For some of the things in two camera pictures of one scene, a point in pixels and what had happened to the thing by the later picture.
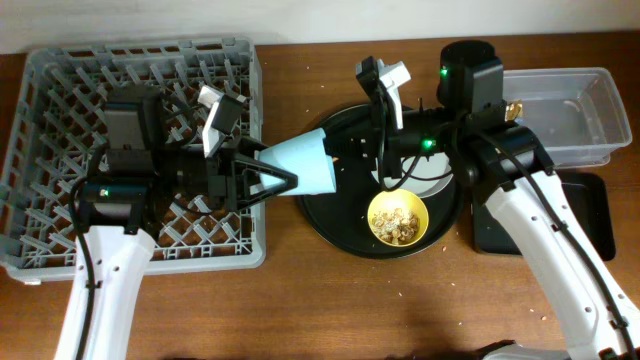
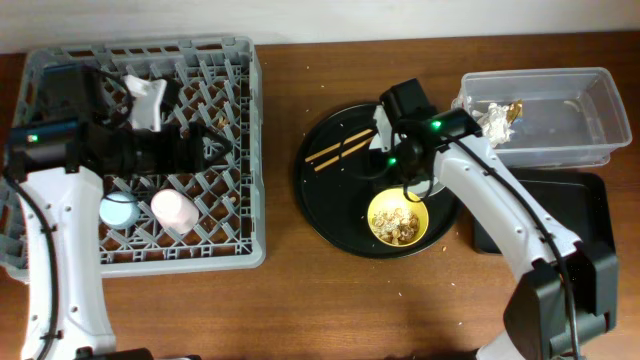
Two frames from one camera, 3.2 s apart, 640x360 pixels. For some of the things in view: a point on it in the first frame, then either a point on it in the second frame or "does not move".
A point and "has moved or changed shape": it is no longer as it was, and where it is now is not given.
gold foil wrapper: x=513 y=110 does not move
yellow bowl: x=398 y=217 does not move
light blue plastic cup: x=306 y=158 has moved or changed shape
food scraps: x=395 y=226 does not move
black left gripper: x=224 y=171 to x=172 y=160
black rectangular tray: x=588 y=195 does not move
